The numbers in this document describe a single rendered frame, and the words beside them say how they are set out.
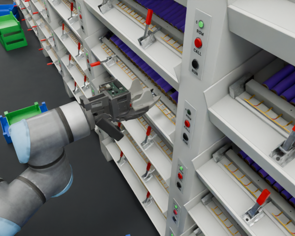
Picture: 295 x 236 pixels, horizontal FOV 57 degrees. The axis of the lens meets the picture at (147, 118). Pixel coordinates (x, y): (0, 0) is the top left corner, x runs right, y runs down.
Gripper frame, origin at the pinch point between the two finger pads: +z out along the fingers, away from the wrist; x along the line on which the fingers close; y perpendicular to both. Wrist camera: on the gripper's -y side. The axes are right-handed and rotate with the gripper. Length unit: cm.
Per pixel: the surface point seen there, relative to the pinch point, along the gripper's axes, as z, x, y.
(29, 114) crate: -28, 102, -69
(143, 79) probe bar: 4.5, 12.2, -3.1
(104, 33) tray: 7.9, 47.4, -2.2
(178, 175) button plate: -2.4, -16.7, -15.5
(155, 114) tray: 0.8, -0.2, -6.8
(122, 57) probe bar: 5.3, 27.7, -3.0
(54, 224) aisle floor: -39, 28, -80
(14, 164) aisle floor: -47, 76, -79
